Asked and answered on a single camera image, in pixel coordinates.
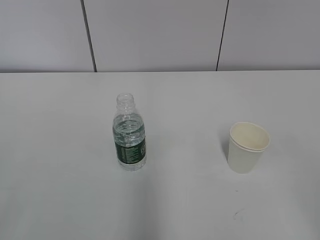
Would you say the white paper cup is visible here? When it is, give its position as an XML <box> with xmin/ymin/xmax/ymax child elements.
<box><xmin>227</xmin><ymin>122</ymin><xmax>271</xmax><ymax>174</ymax></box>

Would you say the clear water bottle green label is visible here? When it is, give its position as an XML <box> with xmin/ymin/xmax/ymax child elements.
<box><xmin>112</xmin><ymin>93</ymin><xmax>146</xmax><ymax>171</ymax></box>

